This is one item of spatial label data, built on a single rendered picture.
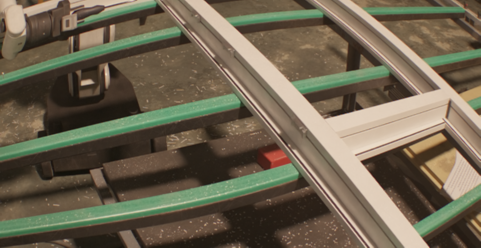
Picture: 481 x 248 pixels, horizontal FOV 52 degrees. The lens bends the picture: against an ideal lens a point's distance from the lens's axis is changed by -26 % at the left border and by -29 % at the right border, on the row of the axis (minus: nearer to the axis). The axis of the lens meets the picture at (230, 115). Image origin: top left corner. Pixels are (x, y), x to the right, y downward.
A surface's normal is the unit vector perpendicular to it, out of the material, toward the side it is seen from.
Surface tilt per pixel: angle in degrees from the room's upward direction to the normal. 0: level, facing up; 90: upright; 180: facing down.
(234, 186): 0
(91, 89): 115
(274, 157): 0
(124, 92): 0
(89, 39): 90
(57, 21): 73
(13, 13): 30
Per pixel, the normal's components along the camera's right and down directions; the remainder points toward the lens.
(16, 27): 0.44, -0.55
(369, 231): -0.91, 0.18
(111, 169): 0.04, -0.84
